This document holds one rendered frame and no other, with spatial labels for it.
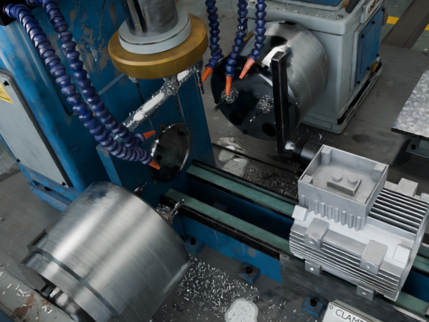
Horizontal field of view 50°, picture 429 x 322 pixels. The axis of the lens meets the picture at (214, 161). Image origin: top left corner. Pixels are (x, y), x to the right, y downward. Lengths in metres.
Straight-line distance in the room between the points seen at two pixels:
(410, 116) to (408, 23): 2.21
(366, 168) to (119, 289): 0.46
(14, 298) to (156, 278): 0.22
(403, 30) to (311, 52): 2.27
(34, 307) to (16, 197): 0.76
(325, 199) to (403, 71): 0.92
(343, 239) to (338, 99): 0.57
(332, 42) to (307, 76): 0.14
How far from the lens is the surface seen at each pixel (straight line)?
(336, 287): 0.94
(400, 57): 1.71
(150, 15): 0.78
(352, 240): 0.82
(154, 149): 1.01
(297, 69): 1.08
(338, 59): 1.22
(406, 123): 1.26
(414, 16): 3.54
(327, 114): 1.35
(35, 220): 1.38
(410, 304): 0.94
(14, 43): 0.89
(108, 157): 0.94
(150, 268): 0.79
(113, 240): 0.77
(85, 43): 0.99
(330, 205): 0.80
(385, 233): 0.81
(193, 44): 0.80
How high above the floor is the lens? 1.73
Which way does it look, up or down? 45 degrees down
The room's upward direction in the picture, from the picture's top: 12 degrees counter-clockwise
